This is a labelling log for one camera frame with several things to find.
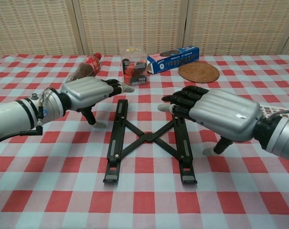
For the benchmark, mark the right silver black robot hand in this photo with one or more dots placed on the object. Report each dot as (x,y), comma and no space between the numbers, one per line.
(225,112)

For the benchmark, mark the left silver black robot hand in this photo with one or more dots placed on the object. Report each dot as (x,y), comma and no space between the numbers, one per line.
(87,91)

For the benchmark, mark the black folding laptop stand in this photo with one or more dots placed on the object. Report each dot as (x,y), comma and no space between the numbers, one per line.
(149,137)

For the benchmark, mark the cola bottle with red label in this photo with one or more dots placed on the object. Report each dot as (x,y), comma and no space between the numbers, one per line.
(90,64)

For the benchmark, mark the round woven rattan coaster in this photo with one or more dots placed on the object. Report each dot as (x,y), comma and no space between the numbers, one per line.
(198,72)

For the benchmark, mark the clear plastic snack box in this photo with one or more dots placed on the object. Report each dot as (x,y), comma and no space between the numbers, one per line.
(134,69)

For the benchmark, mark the blue Oreo cookie box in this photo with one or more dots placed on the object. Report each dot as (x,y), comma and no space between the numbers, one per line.
(173,60)

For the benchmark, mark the woven bamboo folding screen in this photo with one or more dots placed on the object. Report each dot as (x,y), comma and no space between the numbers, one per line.
(134,23)

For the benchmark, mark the red white checkered tablecloth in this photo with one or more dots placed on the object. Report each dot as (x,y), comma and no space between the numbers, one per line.
(63,202)

